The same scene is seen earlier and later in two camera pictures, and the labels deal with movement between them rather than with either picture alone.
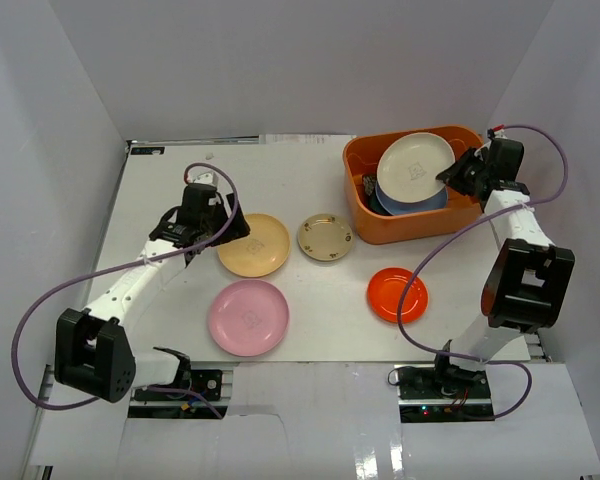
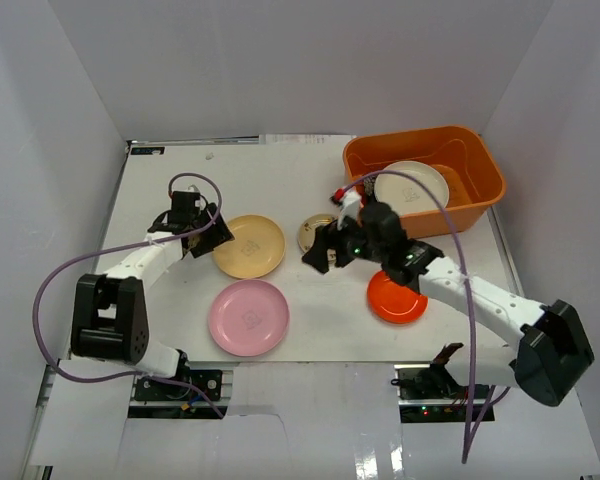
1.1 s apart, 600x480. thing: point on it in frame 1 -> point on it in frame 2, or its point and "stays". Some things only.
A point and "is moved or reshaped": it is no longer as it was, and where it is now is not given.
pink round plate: x=249 y=317 stays
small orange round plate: x=385 y=289 stays
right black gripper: x=452 y=176 -> x=328 y=236
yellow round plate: x=262 y=253 stays
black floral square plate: x=369 y=183 stays
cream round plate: x=409 y=165 is moved or reshaped
